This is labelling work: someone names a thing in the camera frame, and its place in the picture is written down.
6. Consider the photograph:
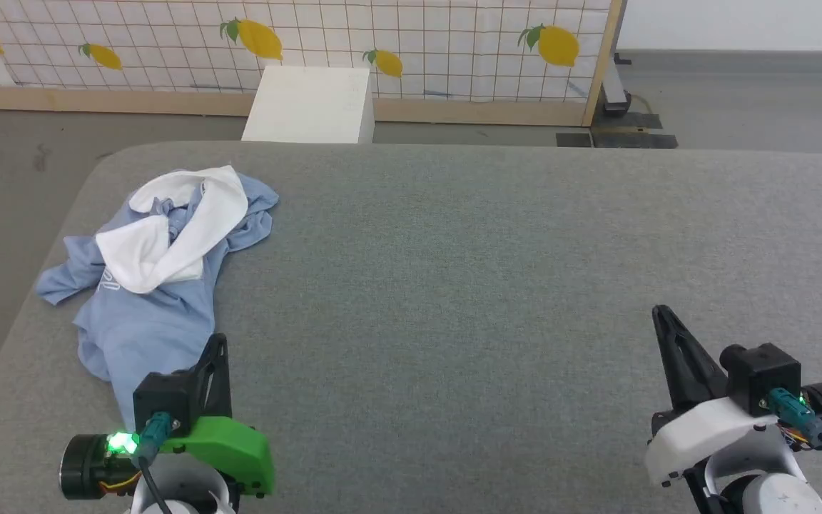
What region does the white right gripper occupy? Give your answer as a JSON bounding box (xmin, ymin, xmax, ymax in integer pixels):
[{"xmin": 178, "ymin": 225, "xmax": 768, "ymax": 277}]
[{"xmin": 645, "ymin": 304, "xmax": 822, "ymax": 488}]

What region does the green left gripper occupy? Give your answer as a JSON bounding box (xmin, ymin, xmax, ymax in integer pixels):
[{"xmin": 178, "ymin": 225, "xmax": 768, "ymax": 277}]
[{"xmin": 60, "ymin": 333, "xmax": 276, "ymax": 499}]

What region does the light blue white shirt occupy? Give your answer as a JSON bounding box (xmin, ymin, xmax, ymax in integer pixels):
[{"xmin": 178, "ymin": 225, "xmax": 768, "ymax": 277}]
[{"xmin": 35, "ymin": 166, "xmax": 280, "ymax": 433}]

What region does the black floor plate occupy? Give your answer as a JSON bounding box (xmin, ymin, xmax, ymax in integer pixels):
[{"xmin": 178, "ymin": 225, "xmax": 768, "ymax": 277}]
[{"xmin": 556, "ymin": 111, "xmax": 679, "ymax": 149}]

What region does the white box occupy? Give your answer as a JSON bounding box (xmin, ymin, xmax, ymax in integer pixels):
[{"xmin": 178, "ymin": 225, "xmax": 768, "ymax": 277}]
[{"xmin": 241, "ymin": 66, "xmax": 376, "ymax": 144}]

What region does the grey metal partition foot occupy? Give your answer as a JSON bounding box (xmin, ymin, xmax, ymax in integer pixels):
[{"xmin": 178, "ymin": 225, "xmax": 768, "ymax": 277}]
[{"xmin": 599, "ymin": 51, "xmax": 633, "ymax": 119}]

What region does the white board partition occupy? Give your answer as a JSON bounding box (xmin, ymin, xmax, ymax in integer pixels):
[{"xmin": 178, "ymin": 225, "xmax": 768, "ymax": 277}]
[{"xmin": 614, "ymin": 0, "xmax": 822, "ymax": 52}]

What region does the lemon print tiled partition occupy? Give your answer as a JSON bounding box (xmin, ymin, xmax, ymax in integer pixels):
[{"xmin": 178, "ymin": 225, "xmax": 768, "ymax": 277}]
[{"xmin": 0, "ymin": 0, "xmax": 628, "ymax": 128}]

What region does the left camera black cable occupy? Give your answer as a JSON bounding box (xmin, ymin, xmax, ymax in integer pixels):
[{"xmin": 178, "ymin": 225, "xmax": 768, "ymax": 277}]
[{"xmin": 136, "ymin": 412, "xmax": 175, "ymax": 514}]

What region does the camera black cable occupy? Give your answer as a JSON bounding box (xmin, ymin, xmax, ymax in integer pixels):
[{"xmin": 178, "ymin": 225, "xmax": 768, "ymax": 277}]
[
  {"xmin": 136, "ymin": 412, "xmax": 175, "ymax": 514},
  {"xmin": 768, "ymin": 388, "xmax": 822, "ymax": 478}
]

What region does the right camera black cable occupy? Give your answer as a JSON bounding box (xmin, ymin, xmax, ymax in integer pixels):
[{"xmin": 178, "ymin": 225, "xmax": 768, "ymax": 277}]
[{"xmin": 768, "ymin": 388, "xmax": 822, "ymax": 478}]

